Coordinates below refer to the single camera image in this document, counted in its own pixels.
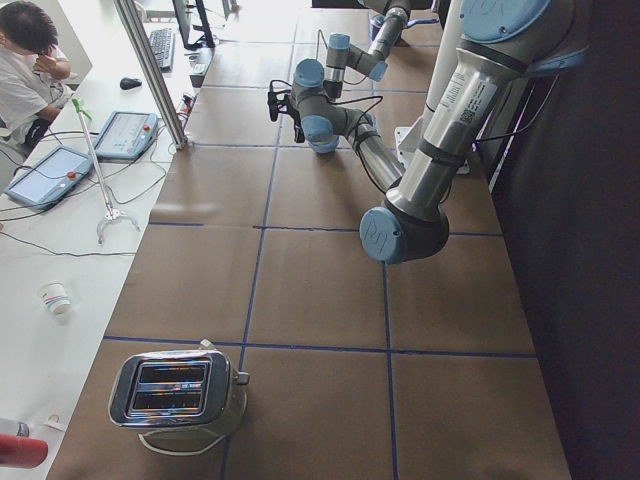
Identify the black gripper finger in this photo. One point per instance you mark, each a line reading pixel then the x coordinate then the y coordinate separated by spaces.
pixel 299 136

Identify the blue bowl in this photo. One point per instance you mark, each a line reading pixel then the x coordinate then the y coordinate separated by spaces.
pixel 324 147

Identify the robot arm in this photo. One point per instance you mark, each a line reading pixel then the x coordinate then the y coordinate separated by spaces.
pixel 485 46
pixel 393 18

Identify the blue saucepan with lid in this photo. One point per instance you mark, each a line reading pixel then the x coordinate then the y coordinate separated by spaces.
pixel 379 23

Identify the black keyboard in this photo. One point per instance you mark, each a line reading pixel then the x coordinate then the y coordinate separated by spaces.
pixel 162 43

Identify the far teach pendant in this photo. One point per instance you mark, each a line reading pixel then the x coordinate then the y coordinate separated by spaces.
pixel 126 136

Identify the teach pendant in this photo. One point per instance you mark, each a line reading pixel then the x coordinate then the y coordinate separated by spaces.
pixel 126 136
pixel 51 179

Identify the black monitor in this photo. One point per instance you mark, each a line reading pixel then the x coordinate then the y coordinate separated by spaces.
pixel 194 27

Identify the black computer mouse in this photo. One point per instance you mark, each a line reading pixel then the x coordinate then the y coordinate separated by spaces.
pixel 128 83

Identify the reacher grabber tool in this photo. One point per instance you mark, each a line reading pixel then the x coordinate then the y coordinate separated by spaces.
pixel 113 215

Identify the near teach pendant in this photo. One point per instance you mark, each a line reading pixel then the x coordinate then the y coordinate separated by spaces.
pixel 51 179

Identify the person in white shirt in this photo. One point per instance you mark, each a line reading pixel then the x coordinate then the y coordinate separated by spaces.
pixel 33 73

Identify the chrome toaster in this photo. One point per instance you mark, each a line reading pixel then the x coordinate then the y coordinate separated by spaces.
pixel 179 390

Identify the paper cup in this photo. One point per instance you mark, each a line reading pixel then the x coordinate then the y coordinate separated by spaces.
pixel 55 298

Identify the red bottle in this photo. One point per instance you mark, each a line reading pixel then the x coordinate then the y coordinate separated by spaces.
pixel 22 452

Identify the white camera pole with base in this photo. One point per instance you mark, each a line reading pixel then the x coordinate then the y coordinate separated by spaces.
pixel 409 138

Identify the aluminium frame post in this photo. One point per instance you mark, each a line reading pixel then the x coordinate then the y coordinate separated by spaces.
pixel 137 35

